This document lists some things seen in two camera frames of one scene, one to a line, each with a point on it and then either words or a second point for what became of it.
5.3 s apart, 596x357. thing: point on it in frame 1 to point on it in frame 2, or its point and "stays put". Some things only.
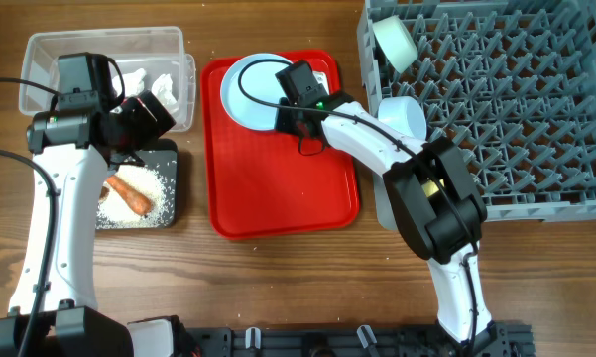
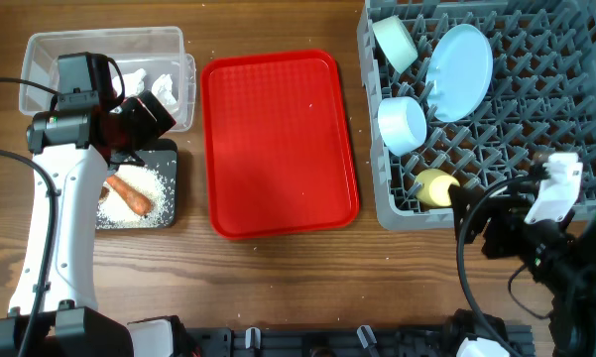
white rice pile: (115, 210) stays put
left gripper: (150, 129) stays put
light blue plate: (250, 92) to (459, 73)
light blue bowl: (405, 113) stays put
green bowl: (396, 43) stays put
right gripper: (282, 121) to (506, 222)
